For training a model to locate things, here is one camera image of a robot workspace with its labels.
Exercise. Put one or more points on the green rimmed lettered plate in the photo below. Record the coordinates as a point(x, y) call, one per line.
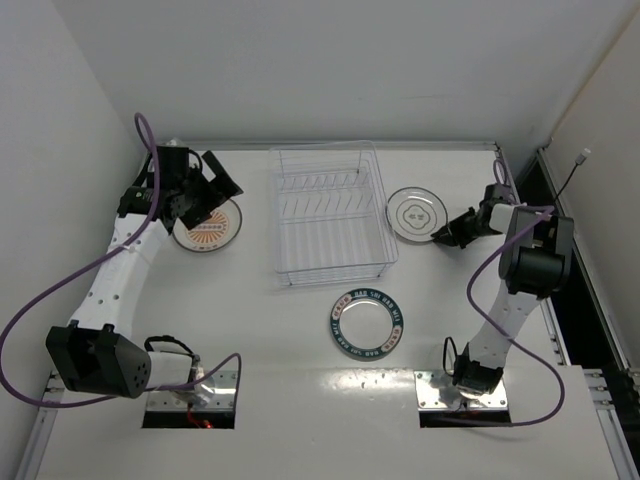
point(366, 324)

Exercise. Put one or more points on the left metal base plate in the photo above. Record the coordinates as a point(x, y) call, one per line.
point(214, 395)

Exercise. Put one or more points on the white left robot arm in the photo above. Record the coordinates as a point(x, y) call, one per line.
point(94, 353)

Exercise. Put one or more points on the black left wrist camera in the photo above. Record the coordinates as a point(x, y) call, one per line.
point(138, 200)

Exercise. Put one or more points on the orange sunburst plate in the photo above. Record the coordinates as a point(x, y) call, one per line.
point(214, 233)

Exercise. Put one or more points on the metal base plate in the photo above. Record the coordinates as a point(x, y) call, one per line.
point(214, 395)
point(436, 393)

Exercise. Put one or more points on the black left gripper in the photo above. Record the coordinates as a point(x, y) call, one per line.
point(201, 195)

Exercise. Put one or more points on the white wire dish rack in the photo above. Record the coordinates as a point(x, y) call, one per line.
point(329, 214)

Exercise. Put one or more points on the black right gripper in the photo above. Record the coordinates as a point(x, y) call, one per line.
point(467, 226)

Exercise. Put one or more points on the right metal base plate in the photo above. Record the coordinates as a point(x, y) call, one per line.
point(436, 393)

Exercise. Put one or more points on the white plate with dark rim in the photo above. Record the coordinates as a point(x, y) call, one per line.
point(415, 214)

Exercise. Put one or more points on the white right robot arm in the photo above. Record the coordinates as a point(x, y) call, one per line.
point(534, 262)

